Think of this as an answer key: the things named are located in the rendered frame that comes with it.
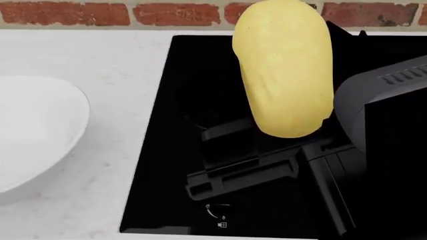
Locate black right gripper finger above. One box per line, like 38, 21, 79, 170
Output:
199, 116, 301, 173

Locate yellow potato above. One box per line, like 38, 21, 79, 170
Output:
232, 0, 335, 139

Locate white bowl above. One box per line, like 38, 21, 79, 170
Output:
0, 75, 91, 195

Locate black cooktop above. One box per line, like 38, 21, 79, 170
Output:
119, 34, 427, 236

